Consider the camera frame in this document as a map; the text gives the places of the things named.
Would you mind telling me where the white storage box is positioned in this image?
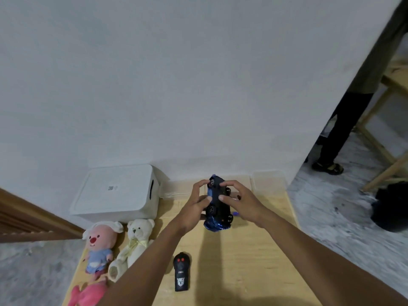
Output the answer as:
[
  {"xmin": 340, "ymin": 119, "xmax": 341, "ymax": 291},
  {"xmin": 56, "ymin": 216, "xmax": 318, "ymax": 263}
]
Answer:
[{"xmin": 69, "ymin": 164, "xmax": 161, "ymax": 224}]

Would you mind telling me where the black bag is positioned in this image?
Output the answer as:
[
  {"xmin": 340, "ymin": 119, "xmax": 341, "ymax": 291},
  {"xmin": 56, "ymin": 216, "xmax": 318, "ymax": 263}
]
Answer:
[{"xmin": 370, "ymin": 180, "xmax": 408, "ymax": 233}]

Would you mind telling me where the blue toy car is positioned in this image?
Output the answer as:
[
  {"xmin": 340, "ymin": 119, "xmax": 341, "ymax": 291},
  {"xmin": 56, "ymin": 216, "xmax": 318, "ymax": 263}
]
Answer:
[{"xmin": 203, "ymin": 174, "xmax": 234, "ymax": 232}]

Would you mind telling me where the person's right forearm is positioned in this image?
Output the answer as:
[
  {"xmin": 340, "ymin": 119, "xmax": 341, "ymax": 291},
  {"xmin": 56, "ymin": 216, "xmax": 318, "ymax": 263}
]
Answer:
[{"xmin": 255, "ymin": 208, "xmax": 408, "ymax": 306}]

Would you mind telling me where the black remote control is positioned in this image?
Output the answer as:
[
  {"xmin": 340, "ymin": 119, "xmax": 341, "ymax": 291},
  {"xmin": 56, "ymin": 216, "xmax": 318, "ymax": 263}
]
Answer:
[{"xmin": 173, "ymin": 252, "xmax": 191, "ymax": 292}]

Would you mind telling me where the person's left hand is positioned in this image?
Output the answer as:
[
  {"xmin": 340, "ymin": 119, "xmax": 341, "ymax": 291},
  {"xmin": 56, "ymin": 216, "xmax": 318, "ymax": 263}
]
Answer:
[{"xmin": 173, "ymin": 180, "xmax": 213, "ymax": 236}]

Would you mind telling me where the clear plastic container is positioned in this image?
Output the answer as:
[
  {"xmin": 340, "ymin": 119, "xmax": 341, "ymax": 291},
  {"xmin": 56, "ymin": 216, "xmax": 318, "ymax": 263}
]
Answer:
[{"xmin": 158, "ymin": 170, "xmax": 288, "ymax": 202}]

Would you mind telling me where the white teddy bear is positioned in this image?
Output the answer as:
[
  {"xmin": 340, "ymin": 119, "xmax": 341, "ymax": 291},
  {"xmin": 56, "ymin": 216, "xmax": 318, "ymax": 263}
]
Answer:
[{"xmin": 107, "ymin": 218, "xmax": 156, "ymax": 283}]

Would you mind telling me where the person's right hand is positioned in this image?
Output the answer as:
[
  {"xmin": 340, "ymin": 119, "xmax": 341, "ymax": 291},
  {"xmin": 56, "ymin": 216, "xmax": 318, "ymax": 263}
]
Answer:
[{"xmin": 218, "ymin": 180, "xmax": 272, "ymax": 229}]

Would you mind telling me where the wooden handrail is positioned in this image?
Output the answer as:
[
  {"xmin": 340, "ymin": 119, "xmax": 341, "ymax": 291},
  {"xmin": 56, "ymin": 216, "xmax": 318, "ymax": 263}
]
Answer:
[{"xmin": 0, "ymin": 187, "xmax": 85, "ymax": 244}]

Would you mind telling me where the pink plush toy blue shirt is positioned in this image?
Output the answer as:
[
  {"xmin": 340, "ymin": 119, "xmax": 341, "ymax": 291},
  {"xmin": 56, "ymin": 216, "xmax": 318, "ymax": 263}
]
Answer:
[{"xmin": 82, "ymin": 220, "xmax": 124, "ymax": 281}]

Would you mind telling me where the wooden chair frame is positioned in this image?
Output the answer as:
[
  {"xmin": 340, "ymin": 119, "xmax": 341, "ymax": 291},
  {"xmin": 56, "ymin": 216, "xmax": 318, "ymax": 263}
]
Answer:
[{"xmin": 353, "ymin": 55, "xmax": 408, "ymax": 193}]

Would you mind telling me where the person's left forearm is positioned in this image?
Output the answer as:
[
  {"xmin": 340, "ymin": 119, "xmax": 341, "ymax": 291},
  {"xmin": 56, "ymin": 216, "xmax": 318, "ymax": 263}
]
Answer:
[{"xmin": 96, "ymin": 217, "xmax": 192, "ymax": 306}]

